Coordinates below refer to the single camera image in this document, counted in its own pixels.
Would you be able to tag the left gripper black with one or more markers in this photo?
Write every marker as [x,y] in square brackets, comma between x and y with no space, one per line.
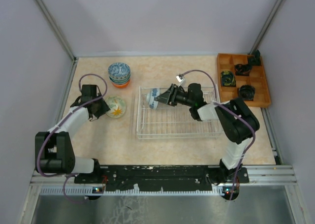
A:
[105,108]

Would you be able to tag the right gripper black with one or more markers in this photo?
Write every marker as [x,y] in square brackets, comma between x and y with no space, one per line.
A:
[164,98]

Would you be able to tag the blue white patterned bowl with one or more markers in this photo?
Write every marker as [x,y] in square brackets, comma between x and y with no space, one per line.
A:
[153,98]

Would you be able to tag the yellow floral bowl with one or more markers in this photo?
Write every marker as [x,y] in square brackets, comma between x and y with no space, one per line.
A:
[117,106]

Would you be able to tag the white wire dish rack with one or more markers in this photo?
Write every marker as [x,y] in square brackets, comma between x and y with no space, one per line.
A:
[164,122]

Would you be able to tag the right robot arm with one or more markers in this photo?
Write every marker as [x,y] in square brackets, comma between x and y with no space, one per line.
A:
[237,121]

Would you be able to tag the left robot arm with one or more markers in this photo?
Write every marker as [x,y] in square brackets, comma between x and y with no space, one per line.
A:
[54,153]

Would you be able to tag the orange bottom stacked bowl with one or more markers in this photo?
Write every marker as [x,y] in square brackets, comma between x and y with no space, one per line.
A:
[121,86]

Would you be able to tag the top blue stacked bowl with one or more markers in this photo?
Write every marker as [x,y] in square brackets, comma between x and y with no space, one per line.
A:
[119,71]

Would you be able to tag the black yellow object in tray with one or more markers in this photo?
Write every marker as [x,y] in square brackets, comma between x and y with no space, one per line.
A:
[227,79]

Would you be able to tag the black object tray centre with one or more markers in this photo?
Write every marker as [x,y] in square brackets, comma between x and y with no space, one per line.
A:
[242,69]

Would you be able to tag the black round object in tray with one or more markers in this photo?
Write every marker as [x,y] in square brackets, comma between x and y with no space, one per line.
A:
[246,92]

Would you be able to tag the wooden compartment tray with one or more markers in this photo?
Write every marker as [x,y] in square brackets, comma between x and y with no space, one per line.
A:
[256,78]

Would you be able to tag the black object tray corner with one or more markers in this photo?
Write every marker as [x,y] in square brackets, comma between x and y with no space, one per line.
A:
[254,59]

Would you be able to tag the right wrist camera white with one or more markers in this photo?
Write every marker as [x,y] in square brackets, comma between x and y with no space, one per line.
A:
[181,79]

